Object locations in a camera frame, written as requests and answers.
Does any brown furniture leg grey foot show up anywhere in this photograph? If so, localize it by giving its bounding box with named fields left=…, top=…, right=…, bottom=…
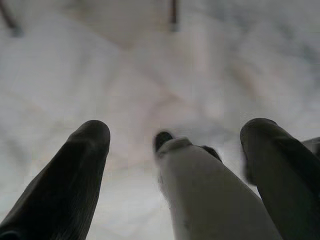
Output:
left=168, top=0, right=179, bottom=33

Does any robot left leg silver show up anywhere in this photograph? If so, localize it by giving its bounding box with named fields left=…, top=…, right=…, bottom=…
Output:
left=156, top=136, right=283, bottom=240

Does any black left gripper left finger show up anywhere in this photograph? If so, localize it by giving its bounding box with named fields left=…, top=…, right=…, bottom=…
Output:
left=0, top=119, right=111, bottom=240

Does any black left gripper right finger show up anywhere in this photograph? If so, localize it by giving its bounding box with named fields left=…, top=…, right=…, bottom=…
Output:
left=239, top=118, right=320, bottom=240

